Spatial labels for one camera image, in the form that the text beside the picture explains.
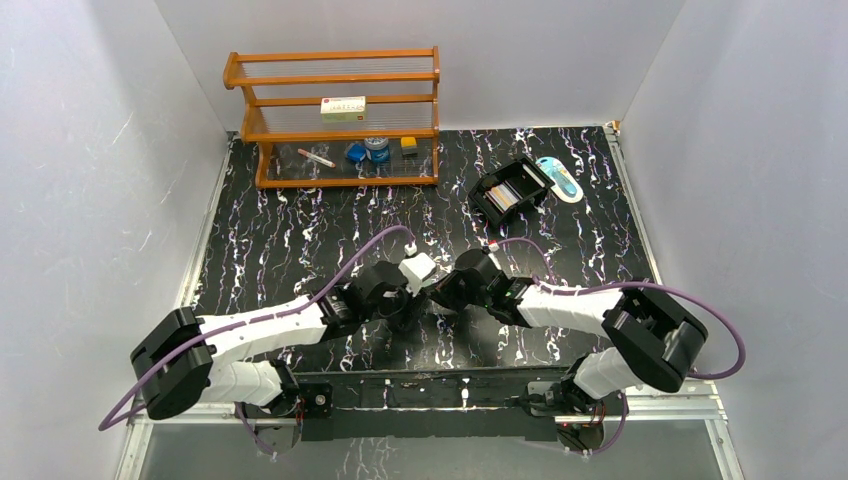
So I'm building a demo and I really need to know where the black card storage box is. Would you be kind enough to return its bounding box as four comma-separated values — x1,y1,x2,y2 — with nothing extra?
467,158,554,228

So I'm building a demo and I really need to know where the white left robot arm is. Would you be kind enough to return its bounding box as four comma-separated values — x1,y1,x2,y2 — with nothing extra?
130,254,437,420

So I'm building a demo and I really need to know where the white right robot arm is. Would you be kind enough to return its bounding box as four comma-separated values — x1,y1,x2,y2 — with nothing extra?
425,248,708,416

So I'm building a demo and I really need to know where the stack of cards in box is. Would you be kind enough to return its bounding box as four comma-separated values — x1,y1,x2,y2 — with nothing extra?
483,162,548,213

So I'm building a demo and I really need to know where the blue white packaged tool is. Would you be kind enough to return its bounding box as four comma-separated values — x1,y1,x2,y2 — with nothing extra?
535,156,584,204

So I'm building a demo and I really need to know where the blue square lid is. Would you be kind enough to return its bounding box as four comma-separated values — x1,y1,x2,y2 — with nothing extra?
344,143,367,164

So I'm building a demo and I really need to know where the blue round jar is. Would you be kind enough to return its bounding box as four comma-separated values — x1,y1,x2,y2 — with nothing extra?
363,137,390,163

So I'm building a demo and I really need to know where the yellow black sponge block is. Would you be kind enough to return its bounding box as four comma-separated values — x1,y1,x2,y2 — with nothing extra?
400,136,418,157

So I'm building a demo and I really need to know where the red white pen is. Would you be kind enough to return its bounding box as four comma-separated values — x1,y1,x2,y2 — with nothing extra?
297,149,336,168

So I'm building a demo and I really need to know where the orange wooden shelf rack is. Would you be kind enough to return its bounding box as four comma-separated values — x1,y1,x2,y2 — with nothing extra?
222,46,441,189

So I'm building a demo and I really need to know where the white medicine box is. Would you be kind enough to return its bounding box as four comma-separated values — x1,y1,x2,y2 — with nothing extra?
320,96,367,123

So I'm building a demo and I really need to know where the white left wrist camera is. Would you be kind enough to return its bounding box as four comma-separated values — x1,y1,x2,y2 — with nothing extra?
398,243,437,296

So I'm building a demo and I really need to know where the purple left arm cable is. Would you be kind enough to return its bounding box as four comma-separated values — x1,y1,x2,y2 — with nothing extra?
97,225,419,433

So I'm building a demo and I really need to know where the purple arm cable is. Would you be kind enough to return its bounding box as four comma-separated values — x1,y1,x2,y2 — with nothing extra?
97,225,419,433
493,237,748,382

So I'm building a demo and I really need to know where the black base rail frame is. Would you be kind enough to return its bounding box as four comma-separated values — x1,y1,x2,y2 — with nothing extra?
251,362,670,444

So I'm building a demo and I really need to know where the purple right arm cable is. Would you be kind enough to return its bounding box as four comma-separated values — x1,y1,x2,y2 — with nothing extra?
493,237,748,382

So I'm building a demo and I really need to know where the silver aluminium rail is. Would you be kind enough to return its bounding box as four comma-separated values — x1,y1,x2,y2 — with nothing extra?
129,380,729,425

